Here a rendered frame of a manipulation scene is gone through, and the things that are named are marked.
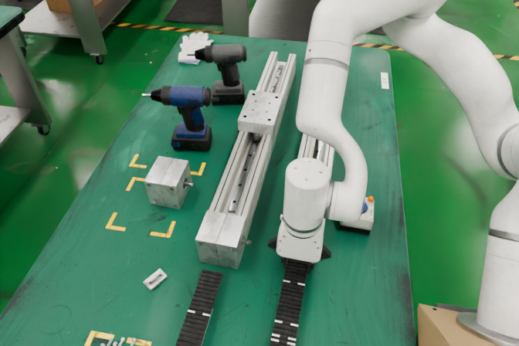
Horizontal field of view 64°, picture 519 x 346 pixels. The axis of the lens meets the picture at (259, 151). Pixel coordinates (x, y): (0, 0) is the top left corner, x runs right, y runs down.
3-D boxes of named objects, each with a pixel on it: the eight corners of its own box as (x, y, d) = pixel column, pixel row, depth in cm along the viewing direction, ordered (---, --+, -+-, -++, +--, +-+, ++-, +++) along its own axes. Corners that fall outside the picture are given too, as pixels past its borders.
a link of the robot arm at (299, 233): (277, 225, 85) (276, 235, 87) (320, 234, 84) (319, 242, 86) (284, 195, 91) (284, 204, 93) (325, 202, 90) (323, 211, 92)
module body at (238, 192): (246, 239, 108) (245, 219, 103) (210, 232, 110) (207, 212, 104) (295, 72, 165) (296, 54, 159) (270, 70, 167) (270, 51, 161)
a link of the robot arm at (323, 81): (381, 78, 87) (358, 222, 86) (305, 68, 90) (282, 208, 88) (388, 66, 78) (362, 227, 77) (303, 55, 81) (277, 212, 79)
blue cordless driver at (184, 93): (212, 153, 132) (206, 96, 117) (150, 150, 133) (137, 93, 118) (215, 137, 138) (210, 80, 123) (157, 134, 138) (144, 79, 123)
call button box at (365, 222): (369, 235, 109) (374, 221, 105) (332, 228, 111) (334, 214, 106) (370, 212, 115) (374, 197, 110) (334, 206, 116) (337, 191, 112)
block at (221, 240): (247, 271, 102) (246, 249, 95) (198, 262, 104) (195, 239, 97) (256, 241, 108) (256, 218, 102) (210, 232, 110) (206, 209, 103)
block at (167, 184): (188, 211, 115) (184, 188, 109) (150, 204, 117) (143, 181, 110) (200, 184, 122) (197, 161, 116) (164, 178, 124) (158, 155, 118)
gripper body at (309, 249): (275, 230, 87) (274, 259, 95) (324, 239, 85) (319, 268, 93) (282, 202, 92) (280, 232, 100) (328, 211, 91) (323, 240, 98)
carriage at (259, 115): (273, 142, 127) (273, 125, 122) (238, 137, 129) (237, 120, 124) (282, 110, 138) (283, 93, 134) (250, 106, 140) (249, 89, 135)
